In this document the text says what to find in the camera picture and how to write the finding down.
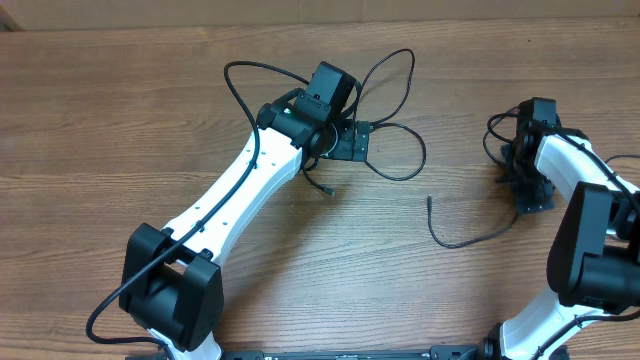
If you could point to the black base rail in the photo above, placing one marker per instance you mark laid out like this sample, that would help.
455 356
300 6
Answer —
439 352

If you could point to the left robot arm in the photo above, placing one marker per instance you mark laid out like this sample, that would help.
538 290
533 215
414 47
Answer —
172 277

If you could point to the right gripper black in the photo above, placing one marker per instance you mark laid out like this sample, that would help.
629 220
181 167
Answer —
523 192

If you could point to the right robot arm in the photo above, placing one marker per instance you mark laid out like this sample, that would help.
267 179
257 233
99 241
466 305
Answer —
592 269

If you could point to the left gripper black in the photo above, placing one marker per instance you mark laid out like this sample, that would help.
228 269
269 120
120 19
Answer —
344 146

